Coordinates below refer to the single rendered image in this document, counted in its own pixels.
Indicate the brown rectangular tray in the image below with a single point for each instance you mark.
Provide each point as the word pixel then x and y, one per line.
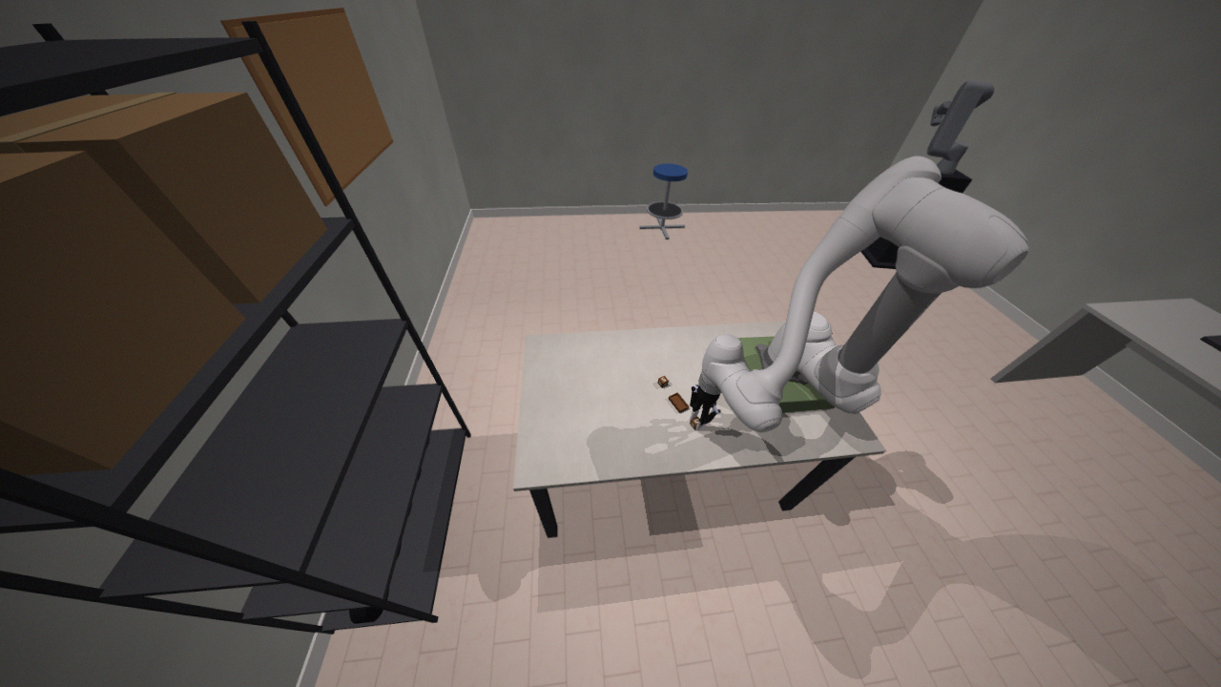
pixel 678 402

